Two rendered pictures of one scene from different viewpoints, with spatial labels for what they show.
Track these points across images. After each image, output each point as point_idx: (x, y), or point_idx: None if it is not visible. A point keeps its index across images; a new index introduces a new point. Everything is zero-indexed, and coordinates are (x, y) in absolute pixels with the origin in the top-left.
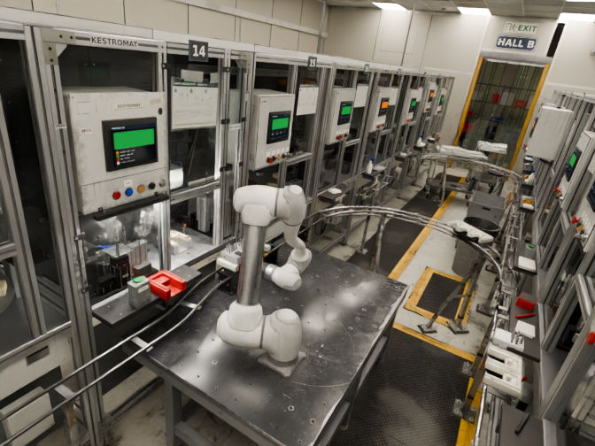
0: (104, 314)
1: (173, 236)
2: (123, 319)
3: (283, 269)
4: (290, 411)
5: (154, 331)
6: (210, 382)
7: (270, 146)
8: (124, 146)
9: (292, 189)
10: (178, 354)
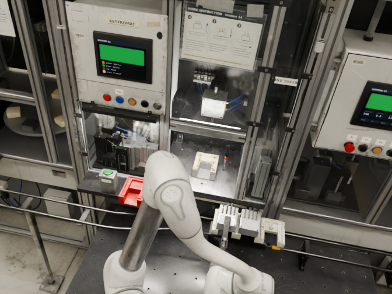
0: (86, 178)
1: (206, 161)
2: (86, 191)
3: (218, 273)
4: None
5: (126, 219)
6: (80, 287)
7: (360, 129)
8: (110, 58)
9: (165, 191)
10: (105, 248)
